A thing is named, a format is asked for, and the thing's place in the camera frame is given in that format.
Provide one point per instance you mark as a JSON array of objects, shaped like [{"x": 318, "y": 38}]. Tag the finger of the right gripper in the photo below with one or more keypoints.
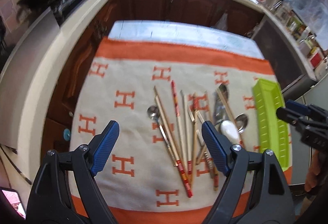
[
  {"x": 297, "y": 107},
  {"x": 289, "y": 116}
]

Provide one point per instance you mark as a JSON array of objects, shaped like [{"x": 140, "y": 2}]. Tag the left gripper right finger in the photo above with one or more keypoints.
[{"x": 220, "y": 148}]

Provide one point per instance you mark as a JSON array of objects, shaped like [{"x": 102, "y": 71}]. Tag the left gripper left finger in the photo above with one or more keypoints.
[{"x": 102, "y": 145}]

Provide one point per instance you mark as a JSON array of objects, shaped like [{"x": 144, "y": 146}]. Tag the small steel spoon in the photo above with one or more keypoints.
[{"x": 153, "y": 113}]

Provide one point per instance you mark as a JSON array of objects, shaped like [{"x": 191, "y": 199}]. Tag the cream chopstick red-striped end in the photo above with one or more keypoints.
[{"x": 228, "y": 110}]

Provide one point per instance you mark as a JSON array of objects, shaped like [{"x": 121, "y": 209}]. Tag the white kitchen countertop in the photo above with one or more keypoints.
[{"x": 45, "y": 78}]

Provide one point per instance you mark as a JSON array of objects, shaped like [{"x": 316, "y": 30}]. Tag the person's right hand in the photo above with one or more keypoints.
[{"x": 311, "y": 180}]

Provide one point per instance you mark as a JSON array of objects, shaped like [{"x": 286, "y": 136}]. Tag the white ceramic soup spoon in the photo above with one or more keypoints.
[{"x": 228, "y": 129}]

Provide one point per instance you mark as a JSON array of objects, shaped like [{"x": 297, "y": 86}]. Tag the brown wooden chopstick middle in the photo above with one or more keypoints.
[{"x": 205, "y": 153}]

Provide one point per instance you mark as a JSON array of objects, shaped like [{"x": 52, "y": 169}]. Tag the brown wooden chopstick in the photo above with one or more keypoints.
[
  {"x": 166, "y": 109},
  {"x": 205, "y": 153}
]

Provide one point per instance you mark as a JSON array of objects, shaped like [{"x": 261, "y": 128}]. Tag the green plastic utensil tray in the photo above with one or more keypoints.
[{"x": 271, "y": 121}]

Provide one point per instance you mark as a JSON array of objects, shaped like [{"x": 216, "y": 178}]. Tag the round steel spoon right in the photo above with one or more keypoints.
[{"x": 241, "y": 122}]

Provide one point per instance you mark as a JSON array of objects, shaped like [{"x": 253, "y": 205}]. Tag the cream chopstick grey tip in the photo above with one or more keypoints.
[{"x": 186, "y": 131}]

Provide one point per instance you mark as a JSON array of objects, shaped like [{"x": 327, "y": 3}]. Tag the black oven appliance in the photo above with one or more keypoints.
[{"x": 292, "y": 70}]

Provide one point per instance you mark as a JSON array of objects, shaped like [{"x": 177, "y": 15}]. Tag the brown wooden chopstick left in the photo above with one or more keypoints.
[{"x": 166, "y": 109}]

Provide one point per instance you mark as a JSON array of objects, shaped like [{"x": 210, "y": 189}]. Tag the large steel spoon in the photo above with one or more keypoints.
[{"x": 220, "y": 111}]

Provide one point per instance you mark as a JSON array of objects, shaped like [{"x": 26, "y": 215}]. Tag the bamboo chopstick red band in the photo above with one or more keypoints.
[{"x": 194, "y": 145}]

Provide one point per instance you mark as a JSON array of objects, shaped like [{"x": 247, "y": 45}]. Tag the cream chopstick striped left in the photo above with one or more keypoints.
[{"x": 180, "y": 167}]

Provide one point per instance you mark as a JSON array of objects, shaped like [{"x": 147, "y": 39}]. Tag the orange beige H-pattern blanket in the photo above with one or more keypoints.
[{"x": 139, "y": 182}]

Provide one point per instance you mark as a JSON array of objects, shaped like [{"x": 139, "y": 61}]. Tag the red white striped chopstick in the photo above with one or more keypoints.
[{"x": 180, "y": 131}]

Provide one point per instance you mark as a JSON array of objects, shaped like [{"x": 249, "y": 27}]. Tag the stainless steel panel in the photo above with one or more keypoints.
[{"x": 18, "y": 71}]

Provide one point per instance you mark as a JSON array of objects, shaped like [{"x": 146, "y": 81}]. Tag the white floral tablecloth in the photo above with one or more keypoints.
[{"x": 187, "y": 34}]

